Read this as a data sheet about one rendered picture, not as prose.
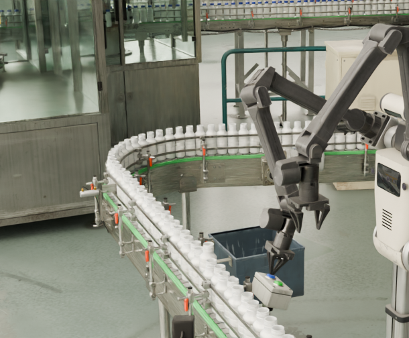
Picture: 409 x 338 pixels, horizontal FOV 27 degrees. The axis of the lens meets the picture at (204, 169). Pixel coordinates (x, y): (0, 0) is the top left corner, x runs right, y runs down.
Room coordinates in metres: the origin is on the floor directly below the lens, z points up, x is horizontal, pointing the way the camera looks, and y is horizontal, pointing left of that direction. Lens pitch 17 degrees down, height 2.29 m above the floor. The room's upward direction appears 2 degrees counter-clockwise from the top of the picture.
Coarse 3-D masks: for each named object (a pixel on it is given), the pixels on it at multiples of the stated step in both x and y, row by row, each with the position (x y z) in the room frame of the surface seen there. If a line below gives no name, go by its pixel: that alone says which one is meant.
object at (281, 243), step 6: (276, 234) 2.60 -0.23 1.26; (282, 234) 2.58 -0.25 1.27; (288, 234) 2.58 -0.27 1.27; (276, 240) 2.59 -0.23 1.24; (282, 240) 2.58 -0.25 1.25; (288, 240) 2.58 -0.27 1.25; (276, 246) 2.58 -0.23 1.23; (282, 246) 2.57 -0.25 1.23; (288, 246) 2.58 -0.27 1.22; (282, 252) 2.55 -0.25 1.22; (288, 252) 2.56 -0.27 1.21
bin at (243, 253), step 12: (240, 228) 3.47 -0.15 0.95; (252, 228) 3.49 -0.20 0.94; (216, 240) 3.34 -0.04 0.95; (228, 240) 3.45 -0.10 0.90; (240, 240) 3.47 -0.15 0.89; (252, 240) 3.49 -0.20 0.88; (264, 240) 3.51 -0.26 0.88; (216, 252) 3.34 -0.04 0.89; (228, 252) 3.20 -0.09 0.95; (240, 252) 3.47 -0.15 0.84; (252, 252) 3.49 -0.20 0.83; (264, 252) 3.51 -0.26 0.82; (300, 252) 3.23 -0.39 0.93; (228, 264) 3.21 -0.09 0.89; (240, 264) 3.14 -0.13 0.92; (252, 264) 3.16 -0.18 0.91; (264, 264) 3.17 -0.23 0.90; (288, 264) 3.21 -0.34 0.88; (300, 264) 3.23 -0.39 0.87; (240, 276) 3.14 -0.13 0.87; (252, 276) 3.16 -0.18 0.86; (288, 276) 3.21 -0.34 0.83; (300, 276) 3.23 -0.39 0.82; (300, 288) 3.23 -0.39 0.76
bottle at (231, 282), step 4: (228, 280) 2.46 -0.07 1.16; (232, 280) 2.48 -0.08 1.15; (236, 280) 2.47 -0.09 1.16; (228, 284) 2.45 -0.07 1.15; (232, 284) 2.44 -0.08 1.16; (236, 284) 2.45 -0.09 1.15; (228, 288) 2.45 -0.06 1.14; (224, 292) 2.46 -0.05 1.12; (228, 292) 2.45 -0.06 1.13; (224, 296) 2.45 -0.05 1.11; (228, 296) 2.44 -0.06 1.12; (228, 300) 2.44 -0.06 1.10; (224, 304) 2.46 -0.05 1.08; (224, 308) 2.46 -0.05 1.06; (228, 308) 2.44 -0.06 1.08; (228, 312) 2.44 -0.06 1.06; (228, 316) 2.44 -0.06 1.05; (228, 320) 2.44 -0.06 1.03; (228, 328) 2.44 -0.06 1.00
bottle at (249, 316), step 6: (252, 300) 2.31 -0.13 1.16; (252, 306) 2.28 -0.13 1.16; (258, 306) 2.29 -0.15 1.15; (246, 312) 2.30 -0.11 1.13; (252, 312) 2.28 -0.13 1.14; (246, 318) 2.28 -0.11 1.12; (252, 318) 2.27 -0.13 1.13; (252, 324) 2.27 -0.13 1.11; (246, 330) 2.28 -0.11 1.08; (246, 336) 2.27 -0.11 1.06; (252, 336) 2.27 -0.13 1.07
